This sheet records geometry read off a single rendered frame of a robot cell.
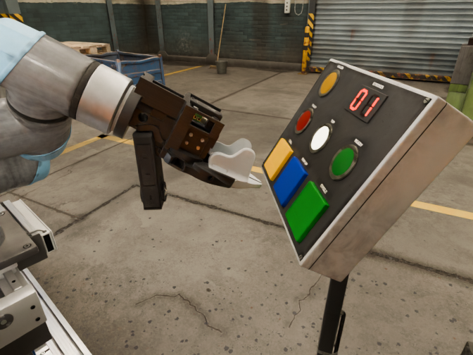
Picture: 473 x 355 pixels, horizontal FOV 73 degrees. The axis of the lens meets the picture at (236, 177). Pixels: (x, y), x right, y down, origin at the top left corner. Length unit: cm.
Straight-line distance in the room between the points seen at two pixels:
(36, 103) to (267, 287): 152
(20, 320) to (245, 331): 101
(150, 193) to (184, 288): 137
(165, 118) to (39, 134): 17
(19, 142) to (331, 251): 44
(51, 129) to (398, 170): 45
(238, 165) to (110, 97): 18
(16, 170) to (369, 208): 70
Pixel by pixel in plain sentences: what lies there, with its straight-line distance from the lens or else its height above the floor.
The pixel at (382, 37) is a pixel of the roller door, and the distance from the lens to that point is 789.
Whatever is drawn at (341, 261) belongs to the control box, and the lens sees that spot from 50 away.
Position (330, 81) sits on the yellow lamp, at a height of 117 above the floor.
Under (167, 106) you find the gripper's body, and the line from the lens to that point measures 41.
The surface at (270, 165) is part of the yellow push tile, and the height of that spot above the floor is 99.
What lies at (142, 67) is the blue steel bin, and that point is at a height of 57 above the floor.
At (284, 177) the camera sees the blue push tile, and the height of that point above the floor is 101.
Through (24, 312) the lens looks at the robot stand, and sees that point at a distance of 83.
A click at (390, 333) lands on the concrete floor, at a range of 175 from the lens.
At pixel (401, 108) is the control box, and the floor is 118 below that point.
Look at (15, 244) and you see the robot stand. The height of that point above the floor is 82.
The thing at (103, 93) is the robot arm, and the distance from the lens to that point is 40.
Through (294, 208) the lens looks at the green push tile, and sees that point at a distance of 54.
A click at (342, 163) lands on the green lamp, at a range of 49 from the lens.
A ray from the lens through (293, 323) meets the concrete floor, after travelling 165.
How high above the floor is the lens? 129
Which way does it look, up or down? 27 degrees down
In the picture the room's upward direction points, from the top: straight up
